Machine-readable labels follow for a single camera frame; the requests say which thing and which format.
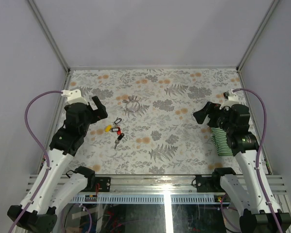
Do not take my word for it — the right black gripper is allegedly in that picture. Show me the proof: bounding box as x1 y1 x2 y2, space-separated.
193 101 234 133

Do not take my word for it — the yellow key tag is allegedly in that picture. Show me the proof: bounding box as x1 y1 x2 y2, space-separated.
105 125 112 133

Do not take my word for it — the black key tag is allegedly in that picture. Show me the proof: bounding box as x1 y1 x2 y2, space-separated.
114 118 122 125

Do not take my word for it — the red key tag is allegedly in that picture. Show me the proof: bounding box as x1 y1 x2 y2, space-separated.
110 127 121 135

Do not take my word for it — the silver keyring with keys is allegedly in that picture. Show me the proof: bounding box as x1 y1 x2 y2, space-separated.
121 95 141 113

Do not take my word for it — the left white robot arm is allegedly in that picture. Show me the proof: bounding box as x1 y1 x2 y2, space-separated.
7 96 108 233

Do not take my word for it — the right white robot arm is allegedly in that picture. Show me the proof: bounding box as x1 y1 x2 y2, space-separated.
193 102 291 233

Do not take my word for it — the green striped cloth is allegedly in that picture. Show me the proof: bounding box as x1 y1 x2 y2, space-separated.
211 128 233 156

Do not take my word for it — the black tagged key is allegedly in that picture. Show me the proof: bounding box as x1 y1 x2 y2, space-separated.
114 133 125 149

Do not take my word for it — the floral patterned table mat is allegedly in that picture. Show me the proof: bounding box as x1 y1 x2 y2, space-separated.
67 68 241 175

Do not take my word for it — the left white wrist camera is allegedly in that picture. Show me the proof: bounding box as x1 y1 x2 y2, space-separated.
61 89 87 105

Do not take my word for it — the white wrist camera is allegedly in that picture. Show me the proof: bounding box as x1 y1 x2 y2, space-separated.
61 89 87 105
220 89 239 109

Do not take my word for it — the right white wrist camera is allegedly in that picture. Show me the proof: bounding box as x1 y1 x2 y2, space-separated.
220 89 239 109

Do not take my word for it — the aluminium front rail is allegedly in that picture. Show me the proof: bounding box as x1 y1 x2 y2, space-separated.
26 174 288 194

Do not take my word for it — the white slotted cable duct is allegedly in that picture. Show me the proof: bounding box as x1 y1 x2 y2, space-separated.
70 194 220 204

